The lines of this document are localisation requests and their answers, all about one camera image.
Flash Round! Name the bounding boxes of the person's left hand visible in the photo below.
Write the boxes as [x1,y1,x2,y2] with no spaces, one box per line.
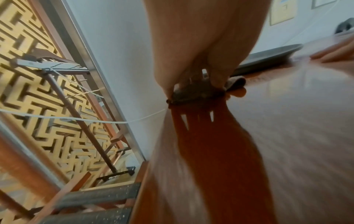
[143,0,270,97]

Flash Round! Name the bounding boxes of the person's right hand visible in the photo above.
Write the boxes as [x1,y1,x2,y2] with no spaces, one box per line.
[309,38,354,64]

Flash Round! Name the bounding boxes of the brown cleaning cloth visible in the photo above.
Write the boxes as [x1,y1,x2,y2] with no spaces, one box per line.
[166,76,247,104]

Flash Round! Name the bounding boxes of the round grey metal tray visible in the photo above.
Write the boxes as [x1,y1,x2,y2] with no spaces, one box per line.
[235,44,304,75]

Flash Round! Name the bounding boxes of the red wooden table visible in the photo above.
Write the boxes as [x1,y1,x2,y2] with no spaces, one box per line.
[130,32,354,224]

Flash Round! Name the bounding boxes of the wooden folding luggage rack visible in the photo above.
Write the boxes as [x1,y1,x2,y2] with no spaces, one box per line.
[11,49,136,182]

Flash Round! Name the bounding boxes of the gold lattice screen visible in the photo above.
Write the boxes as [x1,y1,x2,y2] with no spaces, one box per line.
[0,0,125,224]

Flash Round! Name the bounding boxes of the white plug cable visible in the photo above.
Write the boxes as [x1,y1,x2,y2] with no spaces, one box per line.
[287,0,341,43]

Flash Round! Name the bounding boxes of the beige wall plate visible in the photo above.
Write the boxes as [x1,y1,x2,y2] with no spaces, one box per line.
[270,0,295,26]

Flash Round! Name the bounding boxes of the red wooden rack black straps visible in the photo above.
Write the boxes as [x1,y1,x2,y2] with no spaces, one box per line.
[0,170,142,224]

